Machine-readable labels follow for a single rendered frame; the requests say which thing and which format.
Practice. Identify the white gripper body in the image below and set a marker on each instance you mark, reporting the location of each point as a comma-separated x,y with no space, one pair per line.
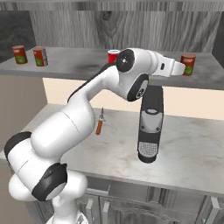
178,68

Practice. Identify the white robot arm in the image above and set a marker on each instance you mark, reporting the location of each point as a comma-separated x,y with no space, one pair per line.
73,122

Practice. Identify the grey wooden cabinet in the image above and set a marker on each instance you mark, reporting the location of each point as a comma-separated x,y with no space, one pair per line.
87,26

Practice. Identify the red and green can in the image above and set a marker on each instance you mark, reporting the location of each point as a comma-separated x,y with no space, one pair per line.
188,64
40,57
112,56
19,54

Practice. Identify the black coffee machine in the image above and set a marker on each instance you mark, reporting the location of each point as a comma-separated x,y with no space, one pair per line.
150,125

